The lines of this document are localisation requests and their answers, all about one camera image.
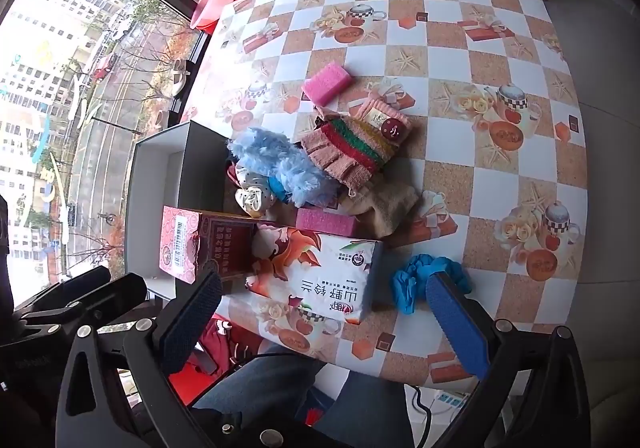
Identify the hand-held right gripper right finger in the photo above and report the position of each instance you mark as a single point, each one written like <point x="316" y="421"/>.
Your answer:
<point x="460" y="323"/>

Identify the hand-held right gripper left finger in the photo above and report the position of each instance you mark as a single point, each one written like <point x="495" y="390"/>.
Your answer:
<point x="192" y="315"/>

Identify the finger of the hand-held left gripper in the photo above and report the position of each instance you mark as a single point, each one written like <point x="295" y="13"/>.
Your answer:
<point x="117" y="292"/>
<point x="75" y="285"/>

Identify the white polka dot scrunchie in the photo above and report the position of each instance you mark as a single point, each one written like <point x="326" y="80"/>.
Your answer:
<point x="252" y="198"/>

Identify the beige towel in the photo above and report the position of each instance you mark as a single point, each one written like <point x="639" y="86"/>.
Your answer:
<point x="385" y="208"/>

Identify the grey storage box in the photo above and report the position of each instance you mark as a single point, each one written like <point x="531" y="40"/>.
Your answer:
<point x="200" y="167"/>

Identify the magenta sponge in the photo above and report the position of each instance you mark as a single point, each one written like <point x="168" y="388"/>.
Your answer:
<point x="325" y="223"/>

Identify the light blue fluffy duster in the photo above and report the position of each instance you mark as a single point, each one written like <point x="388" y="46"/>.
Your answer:
<point x="280" y="162"/>

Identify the striped knit socks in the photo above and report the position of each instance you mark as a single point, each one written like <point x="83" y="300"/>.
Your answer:
<point x="345" y="150"/>

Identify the light pink sponge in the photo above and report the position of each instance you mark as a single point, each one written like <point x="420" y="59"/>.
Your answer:
<point x="327" y="81"/>

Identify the red bag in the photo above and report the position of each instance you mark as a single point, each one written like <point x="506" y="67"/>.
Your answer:
<point x="215" y="343"/>

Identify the white power strip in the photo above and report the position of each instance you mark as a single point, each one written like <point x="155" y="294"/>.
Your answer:
<point x="450" y="399"/>

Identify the person's leg in jeans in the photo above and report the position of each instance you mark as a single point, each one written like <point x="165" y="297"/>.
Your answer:
<point x="280" y="378"/>

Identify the checkered printed tablecloth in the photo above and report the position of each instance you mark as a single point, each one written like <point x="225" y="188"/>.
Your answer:
<point x="450" y="142"/>

